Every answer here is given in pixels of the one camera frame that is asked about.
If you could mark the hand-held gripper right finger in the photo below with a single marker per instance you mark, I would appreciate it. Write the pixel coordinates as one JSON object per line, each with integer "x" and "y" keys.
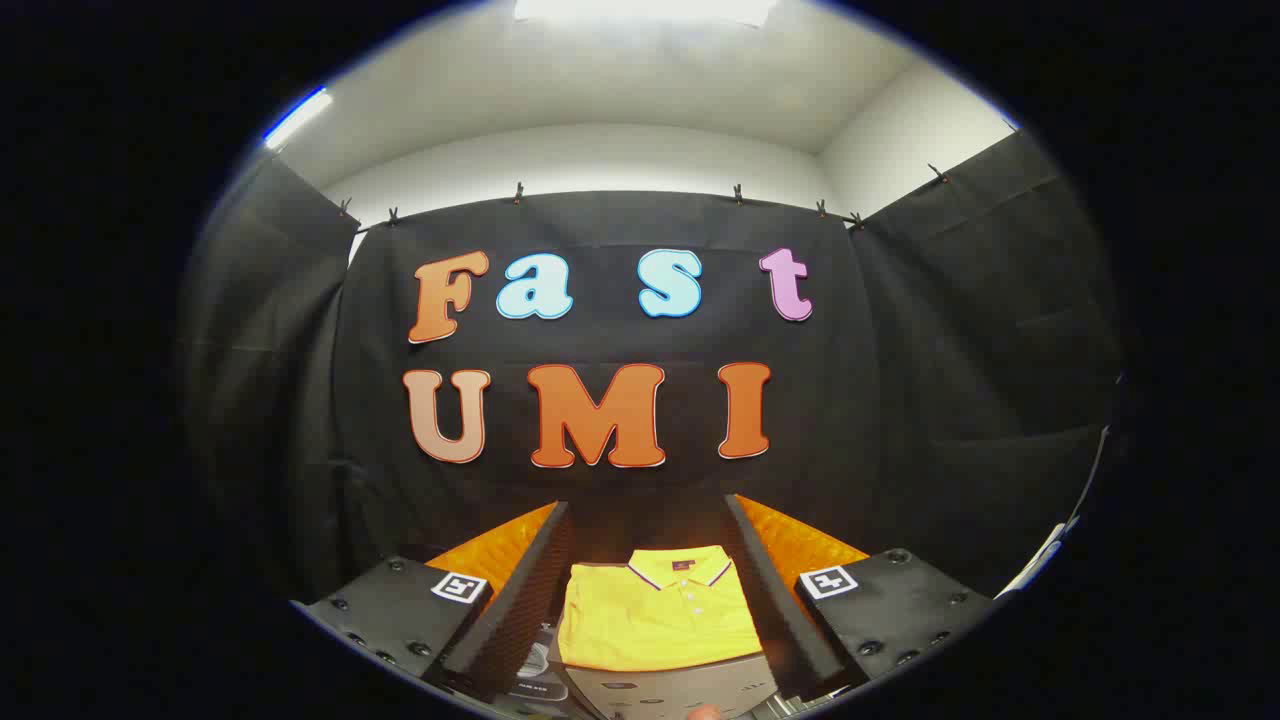
{"x": 775, "y": 600}

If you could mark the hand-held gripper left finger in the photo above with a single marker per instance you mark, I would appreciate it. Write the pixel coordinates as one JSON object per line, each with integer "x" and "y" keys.
{"x": 515, "y": 610}

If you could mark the yellow polo shirt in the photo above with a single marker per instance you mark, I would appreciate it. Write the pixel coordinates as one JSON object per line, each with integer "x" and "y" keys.
{"x": 650, "y": 620}

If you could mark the row of black cloth clips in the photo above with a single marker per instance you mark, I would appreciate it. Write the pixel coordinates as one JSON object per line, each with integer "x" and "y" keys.
{"x": 518, "y": 192}

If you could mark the strip light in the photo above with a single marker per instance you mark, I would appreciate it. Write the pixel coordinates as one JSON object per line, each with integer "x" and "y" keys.
{"x": 298, "y": 118}

